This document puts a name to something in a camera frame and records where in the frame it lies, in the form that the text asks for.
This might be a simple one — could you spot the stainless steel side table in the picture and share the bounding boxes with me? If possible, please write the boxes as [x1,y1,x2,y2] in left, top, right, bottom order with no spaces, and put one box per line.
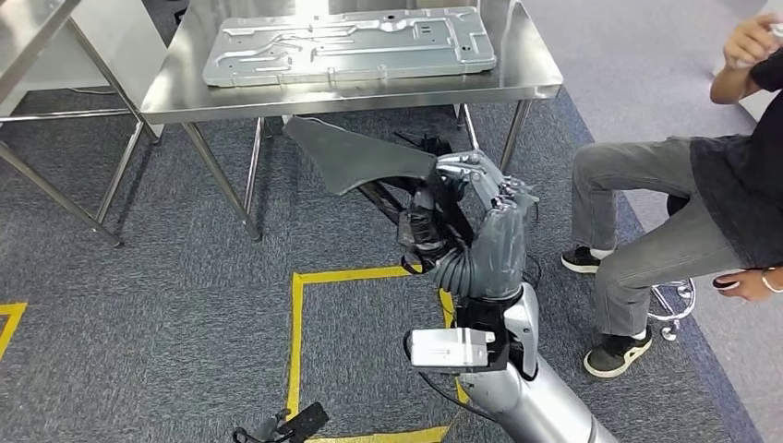
[0,0,163,249]

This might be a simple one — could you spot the chrome stool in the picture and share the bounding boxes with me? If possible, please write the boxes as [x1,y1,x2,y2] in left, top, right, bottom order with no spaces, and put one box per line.
[646,194,699,342]

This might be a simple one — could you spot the white cabinet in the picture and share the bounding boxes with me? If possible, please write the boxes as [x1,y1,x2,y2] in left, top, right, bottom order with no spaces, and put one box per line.
[0,0,169,140]

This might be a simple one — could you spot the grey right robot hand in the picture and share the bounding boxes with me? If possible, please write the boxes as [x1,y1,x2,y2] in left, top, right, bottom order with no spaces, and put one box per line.
[397,150,541,301]

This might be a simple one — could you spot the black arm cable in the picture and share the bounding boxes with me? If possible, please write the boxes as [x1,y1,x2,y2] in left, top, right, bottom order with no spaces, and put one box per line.
[404,332,500,425]

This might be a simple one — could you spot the stainless steel workbench table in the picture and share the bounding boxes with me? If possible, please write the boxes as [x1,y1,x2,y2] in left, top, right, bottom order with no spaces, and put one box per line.
[140,0,564,243]

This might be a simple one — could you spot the person's left hand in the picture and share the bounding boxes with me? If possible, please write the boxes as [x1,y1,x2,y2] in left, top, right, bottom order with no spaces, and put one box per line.
[712,268,775,303]

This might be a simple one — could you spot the yellow floor tape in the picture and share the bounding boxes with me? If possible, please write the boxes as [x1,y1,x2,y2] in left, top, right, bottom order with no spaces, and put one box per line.
[0,302,29,362]
[285,266,472,443]

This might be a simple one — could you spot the black plastic plate frame part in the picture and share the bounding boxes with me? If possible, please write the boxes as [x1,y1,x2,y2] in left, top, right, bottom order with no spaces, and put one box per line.
[282,115,476,245]

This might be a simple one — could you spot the person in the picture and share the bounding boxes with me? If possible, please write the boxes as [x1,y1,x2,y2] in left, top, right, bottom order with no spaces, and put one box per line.
[561,12,783,380]

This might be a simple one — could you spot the silver stamped metal panel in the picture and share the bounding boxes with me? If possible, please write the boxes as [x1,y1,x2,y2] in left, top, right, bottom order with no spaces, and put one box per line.
[201,6,498,89]

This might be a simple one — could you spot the person's right hand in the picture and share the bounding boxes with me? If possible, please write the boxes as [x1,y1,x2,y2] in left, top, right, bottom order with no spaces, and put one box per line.
[723,13,783,69]

